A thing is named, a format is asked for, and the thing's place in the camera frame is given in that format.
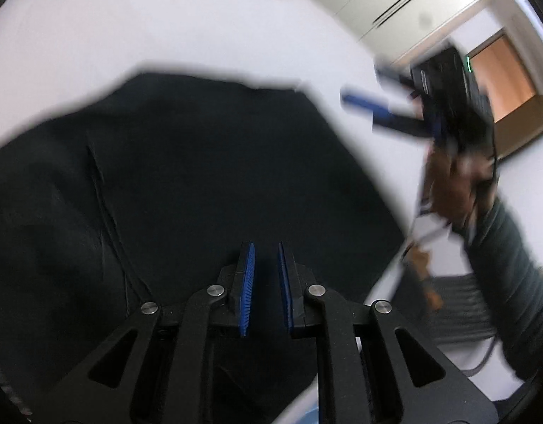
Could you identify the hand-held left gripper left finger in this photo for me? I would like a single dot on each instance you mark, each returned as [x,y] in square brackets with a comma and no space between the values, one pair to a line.
[247,287]

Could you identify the person's right hand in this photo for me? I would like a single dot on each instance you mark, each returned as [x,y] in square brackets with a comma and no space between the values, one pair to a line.
[459,190]

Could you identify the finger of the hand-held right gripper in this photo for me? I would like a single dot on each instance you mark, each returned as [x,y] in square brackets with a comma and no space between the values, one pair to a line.
[393,77]
[368,106]

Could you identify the wooden door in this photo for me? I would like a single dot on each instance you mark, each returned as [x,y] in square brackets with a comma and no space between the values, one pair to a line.
[503,79]

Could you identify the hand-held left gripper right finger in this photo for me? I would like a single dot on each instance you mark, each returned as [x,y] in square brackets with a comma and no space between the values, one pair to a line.
[284,287]

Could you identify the dark denim pants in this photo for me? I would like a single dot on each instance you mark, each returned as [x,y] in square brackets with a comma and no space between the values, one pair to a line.
[187,176]

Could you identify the dark ribbed cloth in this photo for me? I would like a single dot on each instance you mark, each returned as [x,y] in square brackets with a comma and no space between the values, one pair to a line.
[461,313]

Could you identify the person's right forearm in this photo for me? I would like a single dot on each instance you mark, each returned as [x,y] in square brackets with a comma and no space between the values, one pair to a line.
[510,282]

